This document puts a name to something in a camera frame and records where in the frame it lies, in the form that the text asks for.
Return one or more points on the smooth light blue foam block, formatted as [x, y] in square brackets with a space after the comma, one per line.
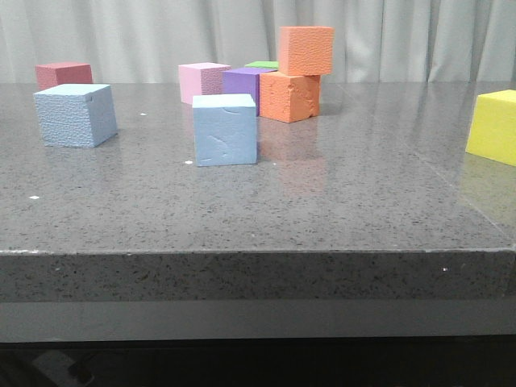
[225, 129]

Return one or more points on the textured light blue foam block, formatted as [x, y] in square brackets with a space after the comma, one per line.
[76, 115]

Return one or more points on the lower orange foam block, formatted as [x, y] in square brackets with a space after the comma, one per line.
[289, 98]

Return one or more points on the orange foam block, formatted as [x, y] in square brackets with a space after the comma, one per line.
[289, 98]
[305, 51]

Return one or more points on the purple foam block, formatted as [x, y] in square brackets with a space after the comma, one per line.
[244, 81]

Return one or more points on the pink foam block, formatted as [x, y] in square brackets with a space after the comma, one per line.
[200, 79]

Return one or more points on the green foam block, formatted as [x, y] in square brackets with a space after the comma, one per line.
[263, 64]

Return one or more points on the upper orange foam block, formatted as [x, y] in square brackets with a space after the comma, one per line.
[305, 51]

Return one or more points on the grey curtain backdrop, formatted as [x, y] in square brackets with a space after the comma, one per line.
[146, 41]

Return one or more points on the red foam block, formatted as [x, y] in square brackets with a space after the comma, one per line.
[54, 74]

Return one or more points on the yellow foam block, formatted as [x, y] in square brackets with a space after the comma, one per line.
[492, 132]

